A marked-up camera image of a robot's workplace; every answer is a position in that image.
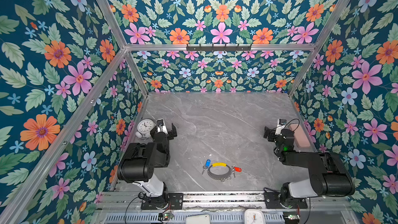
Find key with blue tag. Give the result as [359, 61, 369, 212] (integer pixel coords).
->
[202, 159, 211, 175]

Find key with red tag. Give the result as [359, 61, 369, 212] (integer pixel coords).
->
[232, 166, 242, 178]

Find large grey perforated keyring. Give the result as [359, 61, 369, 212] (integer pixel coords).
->
[207, 162, 233, 181]

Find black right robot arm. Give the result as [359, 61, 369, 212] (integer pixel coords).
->
[264, 126, 356, 204]

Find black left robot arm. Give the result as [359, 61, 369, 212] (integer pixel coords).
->
[117, 119, 177, 201]

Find white alarm clock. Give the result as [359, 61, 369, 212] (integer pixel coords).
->
[135, 119, 156, 140]

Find pink rectangular case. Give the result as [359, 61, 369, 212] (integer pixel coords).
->
[289, 123, 311, 149]

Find white square clock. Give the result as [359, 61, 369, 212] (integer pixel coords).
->
[244, 209, 266, 224]

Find white device at front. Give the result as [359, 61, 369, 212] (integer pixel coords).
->
[185, 214, 211, 224]

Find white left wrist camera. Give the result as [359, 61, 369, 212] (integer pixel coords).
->
[157, 119, 167, 133]

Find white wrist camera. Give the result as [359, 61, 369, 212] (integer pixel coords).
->
[157, 119, 167, 133]
[275, 118, 287, 135]

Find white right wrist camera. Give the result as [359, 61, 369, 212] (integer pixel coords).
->
[275, 118, 287, 135]

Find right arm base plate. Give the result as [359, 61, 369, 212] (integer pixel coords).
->
[263, 192, 308, 209]

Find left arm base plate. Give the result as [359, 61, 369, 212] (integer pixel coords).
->
[141, 193, 184, 210]

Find black hook rail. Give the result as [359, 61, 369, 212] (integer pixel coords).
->
[186, 44, 252, 52]

